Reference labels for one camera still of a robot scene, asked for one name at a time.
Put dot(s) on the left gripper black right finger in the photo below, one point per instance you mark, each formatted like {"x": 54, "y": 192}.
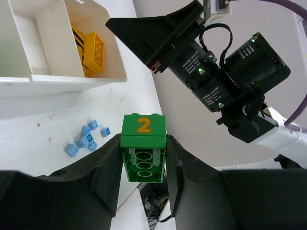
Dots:
{"x": 203, "y": 198}

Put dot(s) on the light blue lego pile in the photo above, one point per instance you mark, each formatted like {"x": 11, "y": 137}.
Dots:
{"x": 85, "y": 141}

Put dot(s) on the single light blue lego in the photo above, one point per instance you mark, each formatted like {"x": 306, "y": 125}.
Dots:
{"x": 105, "y": 132}

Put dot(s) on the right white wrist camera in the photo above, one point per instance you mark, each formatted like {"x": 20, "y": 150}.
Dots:
{"x": 216, "y": 10}

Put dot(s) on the white three-compartment tray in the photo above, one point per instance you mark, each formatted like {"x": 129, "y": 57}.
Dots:
{"x": 38, "y": 53}

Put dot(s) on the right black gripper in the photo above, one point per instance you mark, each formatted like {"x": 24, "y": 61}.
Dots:
{"x": 175, "y": 41}

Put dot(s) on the yellow lego brick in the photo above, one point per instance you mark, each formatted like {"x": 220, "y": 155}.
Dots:
{"x": 93, "y": 55}

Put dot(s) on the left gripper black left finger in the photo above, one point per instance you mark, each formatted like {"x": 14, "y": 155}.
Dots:
{"x": 81, "y": 196}

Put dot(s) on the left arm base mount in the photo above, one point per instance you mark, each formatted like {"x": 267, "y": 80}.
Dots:
{"x": 154, "y": 199}

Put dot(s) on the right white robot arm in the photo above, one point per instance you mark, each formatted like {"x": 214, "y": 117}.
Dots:
{"x": 268, "y": 128}

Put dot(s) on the green yellow lego block pair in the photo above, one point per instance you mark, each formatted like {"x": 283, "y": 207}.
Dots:
{"x": 143, "y": 147}

